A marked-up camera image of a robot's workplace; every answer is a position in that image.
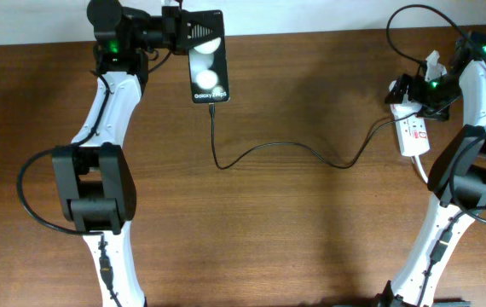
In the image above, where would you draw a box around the black smartphone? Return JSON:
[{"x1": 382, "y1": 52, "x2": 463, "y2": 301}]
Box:
[{"x1": 188, "y1": 33, "x2": 230, "y2": 104}]

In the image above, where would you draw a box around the thin black charging cable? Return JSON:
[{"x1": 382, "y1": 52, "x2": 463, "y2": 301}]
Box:
[{"x1": 207, "y1": 102, "x2": 419, "y2": 171}]

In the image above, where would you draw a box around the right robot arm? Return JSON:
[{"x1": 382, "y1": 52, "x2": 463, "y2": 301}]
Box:
[{"x1": 373, "y1": 32, "x2": 486, "y2": 306}]

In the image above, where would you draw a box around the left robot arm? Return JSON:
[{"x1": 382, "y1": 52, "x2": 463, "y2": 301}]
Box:
[{"x1": 52, "y1": 0, "x2": 230, "y2": 307}]

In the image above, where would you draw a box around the white power strip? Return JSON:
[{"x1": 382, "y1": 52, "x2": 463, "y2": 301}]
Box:
[{"x1": 390, "y1": 94, "x2": 430, "y2": 157}]

